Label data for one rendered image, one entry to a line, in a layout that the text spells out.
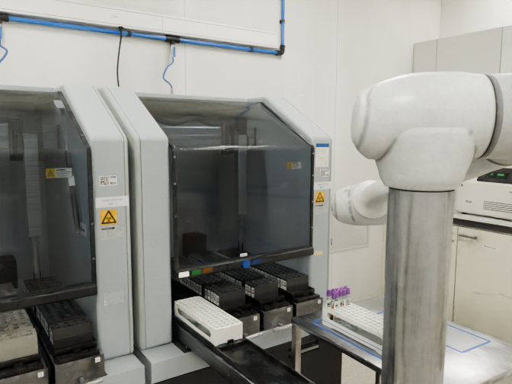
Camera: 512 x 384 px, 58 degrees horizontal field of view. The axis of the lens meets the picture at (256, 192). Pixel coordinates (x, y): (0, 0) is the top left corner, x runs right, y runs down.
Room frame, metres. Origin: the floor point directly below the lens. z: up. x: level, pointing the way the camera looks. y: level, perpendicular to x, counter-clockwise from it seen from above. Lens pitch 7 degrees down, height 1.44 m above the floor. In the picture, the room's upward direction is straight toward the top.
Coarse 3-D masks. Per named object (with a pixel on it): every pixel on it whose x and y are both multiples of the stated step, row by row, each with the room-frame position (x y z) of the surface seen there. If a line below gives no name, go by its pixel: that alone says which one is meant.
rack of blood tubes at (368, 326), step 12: (324, 312) 1.48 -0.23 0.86; (336, 312) 1.43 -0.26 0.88; (348, 312) 1.44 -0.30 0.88; (360, 312) 1.44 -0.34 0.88; (372, 312) 1.43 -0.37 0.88; (324, 324) 1.48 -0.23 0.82; (336, 324) 1.43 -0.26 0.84; (348, 324) 1.43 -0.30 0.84; (360, 324) 1.34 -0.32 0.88; (372, 324) 1.34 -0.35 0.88; (348, 336) 1.38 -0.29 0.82; (360, 336) 1.34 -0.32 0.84; (372, 336) 1.38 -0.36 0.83; (372, 348) 1.30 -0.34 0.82
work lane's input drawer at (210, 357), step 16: (176, 320) 1.54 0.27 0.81; (176, 336) 1.51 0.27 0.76; (192, 336) 1.42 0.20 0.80; (208, 352) 1.33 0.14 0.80; (224, 352) 1.31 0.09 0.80; (240, 352) 1.31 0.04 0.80; (256, 352) 1.31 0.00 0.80; (224, 368) 1.25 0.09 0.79; (240, 368) 1.20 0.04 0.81; (256, 368) 1.22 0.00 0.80; (272, 368) 1.22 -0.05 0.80; (288, 368) 1.20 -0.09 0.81
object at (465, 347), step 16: (368, 304) 1.67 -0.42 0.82; (304, 320) 1.51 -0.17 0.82; (320, 320) 1.51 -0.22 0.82; (448, 320) 1.52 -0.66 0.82; (320, 336) 1.40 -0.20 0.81; (336, 336) 1.39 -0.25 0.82; (448, 336) 1.39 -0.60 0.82; (464, 336) 1.39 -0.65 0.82; (480, 336) 1.39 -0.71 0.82; (352, 352) 1.28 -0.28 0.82; (368, 352) 1.28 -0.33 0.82; (448, 352) 1.28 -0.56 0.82; (464, 352) 1.28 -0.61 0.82; (480, 352) 1.28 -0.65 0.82; (496, 352) 1.28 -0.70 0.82; (448, 368) 1.19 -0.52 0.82; (464, 368) 1.19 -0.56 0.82; (480, 368) 1.19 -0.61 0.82; (496, 368) 1.19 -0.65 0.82
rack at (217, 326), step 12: (180, 300) 1.58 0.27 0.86; (192, 300) 1.58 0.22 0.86; (204, 300) 1.58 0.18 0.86; (180, 312) 1.58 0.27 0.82; (192, 312) 1.48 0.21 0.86; (204, 312) 1.46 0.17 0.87; (216, 312) 1.46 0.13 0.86; (192, 324) 1.49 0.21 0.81; (204, 324) 1.38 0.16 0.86; (216, 324) 1.38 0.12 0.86; (228, 324) 1.38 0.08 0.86; (240, 324) 1.38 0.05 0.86; (204, 336) 1.38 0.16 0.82; (216, 336) 1.33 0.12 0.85; (228, 336) 1.35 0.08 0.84; (240, 336) 1.38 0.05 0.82
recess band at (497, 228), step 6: (456, 222) 3.28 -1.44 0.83; (462, 222) 3.24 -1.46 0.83; (468, 222) 3.20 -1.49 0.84; (474, 222) 3.17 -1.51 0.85; (480, 222) 3.13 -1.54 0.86; (480, 228) 3.13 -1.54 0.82; (486, 228) 3.09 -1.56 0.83; (492, 228) 3.06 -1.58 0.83; (498, 228) 3.03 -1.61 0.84; (504, 228) 2.99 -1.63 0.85; (510, 228) 2.96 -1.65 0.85
